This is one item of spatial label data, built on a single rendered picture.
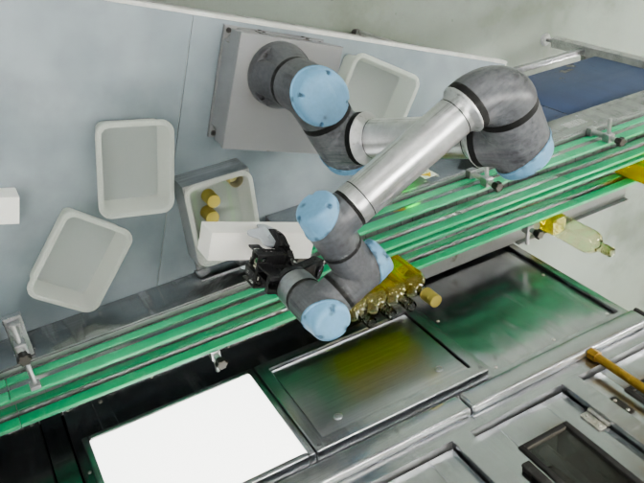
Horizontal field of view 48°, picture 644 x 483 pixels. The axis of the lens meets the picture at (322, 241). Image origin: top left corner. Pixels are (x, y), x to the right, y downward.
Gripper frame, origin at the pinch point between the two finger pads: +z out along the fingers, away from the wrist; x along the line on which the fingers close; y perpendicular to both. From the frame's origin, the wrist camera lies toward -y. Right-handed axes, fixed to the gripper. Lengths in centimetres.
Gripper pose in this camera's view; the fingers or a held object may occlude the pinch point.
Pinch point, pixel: (260, 242)
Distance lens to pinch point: 153.5
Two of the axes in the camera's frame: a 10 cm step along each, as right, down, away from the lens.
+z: -4.7, -4.0, 7.8
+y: -8.6, 0.1, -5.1
